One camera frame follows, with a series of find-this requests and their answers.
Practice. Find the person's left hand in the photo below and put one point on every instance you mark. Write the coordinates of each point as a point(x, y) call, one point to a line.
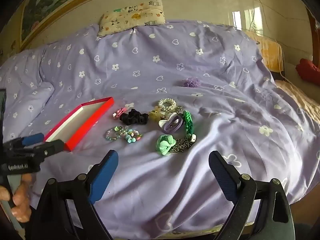
point(22, 205)

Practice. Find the red cloth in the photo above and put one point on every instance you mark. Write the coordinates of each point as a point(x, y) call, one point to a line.
point(308, 70)

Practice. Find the yellow flower hair clip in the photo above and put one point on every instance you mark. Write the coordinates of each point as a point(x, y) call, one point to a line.
point(155, 113)

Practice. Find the purple flower scrunchie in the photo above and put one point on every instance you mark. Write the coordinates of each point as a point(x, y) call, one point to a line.
point(190, 82)

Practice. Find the red cardboard box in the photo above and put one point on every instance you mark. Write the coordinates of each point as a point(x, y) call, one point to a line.
point(82, 115)

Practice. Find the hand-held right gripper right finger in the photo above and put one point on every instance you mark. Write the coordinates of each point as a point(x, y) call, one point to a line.
point(222, 177)

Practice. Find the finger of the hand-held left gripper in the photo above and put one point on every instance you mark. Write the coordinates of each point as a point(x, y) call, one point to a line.
point(33, 139)
point(50, 149)

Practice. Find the purple floral bedsheet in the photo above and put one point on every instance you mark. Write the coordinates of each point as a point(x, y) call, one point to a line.
point(150, 67)

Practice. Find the orange cloth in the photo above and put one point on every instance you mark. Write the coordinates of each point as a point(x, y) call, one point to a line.
point(268, 50)

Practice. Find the green fluffy scrunchie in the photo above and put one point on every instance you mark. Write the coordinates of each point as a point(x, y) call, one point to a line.
point(187, 120)

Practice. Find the pearl and gold hair clip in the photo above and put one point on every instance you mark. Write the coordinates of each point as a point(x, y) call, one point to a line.
point(165, 107)

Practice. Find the cream animal print pillow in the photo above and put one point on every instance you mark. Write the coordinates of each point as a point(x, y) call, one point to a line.
point(132, 15)

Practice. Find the black velvet scrunchie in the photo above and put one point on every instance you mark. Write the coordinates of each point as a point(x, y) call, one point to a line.
point(132, 117)

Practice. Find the white bow hair clip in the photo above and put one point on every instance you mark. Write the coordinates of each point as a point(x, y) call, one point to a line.
point(163, 123)

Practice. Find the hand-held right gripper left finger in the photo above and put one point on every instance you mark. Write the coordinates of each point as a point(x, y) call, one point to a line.
point(105, 177)

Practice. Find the pink hair clip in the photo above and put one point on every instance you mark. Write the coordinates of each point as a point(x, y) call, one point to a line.
point(119, 112)

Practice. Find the beige blanket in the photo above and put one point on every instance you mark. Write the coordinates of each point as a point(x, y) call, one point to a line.
point(300, 100)

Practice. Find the metal band wristwatch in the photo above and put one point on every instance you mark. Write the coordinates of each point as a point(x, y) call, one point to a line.
point(181, 145)

